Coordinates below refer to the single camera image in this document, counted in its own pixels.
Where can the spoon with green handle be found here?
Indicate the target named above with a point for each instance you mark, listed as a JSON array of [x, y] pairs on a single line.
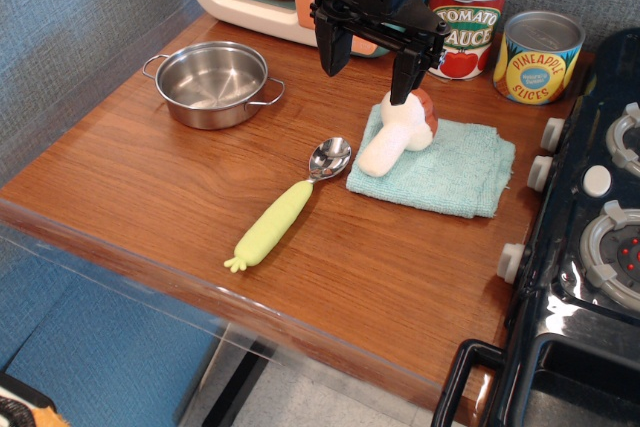
[[328, 160]]

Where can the light blue folded towel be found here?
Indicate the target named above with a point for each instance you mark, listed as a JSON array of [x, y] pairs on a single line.
[[463, 172]]

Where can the tomato sauce can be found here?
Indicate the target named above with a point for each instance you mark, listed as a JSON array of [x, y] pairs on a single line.
[[473, 24]]

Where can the pineapple slices can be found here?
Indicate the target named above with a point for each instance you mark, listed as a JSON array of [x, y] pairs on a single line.
[[538, 53]]

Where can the plush mushroom toy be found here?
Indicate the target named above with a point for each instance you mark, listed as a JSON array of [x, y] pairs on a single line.
[[410, 126]]

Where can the stainless steel pot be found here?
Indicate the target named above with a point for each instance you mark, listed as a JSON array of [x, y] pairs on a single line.
[[214, 85]]

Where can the orange plush object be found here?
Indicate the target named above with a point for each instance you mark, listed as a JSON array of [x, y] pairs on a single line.
[[18, 412]]

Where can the black toy stove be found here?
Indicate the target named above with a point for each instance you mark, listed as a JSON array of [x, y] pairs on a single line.
[[572, 352]]

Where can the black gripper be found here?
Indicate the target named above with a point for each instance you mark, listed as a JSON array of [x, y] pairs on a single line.
[[408, 27]]

